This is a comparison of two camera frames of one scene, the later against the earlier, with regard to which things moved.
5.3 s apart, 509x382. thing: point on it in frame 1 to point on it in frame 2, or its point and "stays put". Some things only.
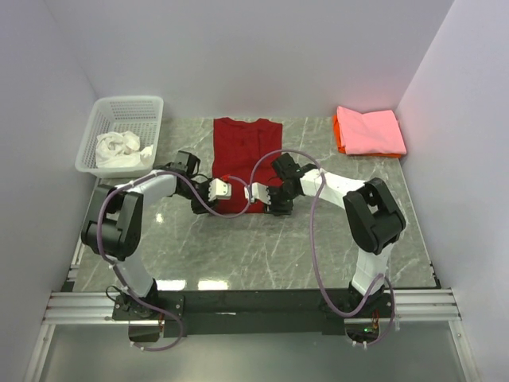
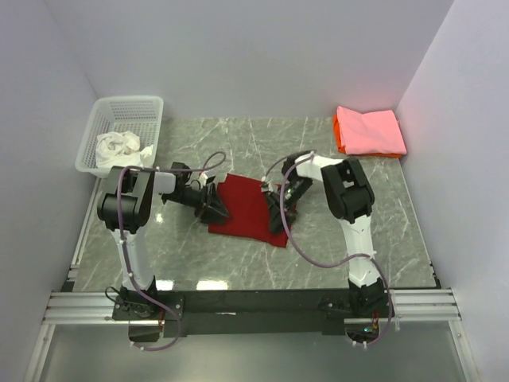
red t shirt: (236, 146) to (246, 201)
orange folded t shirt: (342, 150) stays put
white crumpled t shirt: (116, 149) stays put
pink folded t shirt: (373, 133) stays put
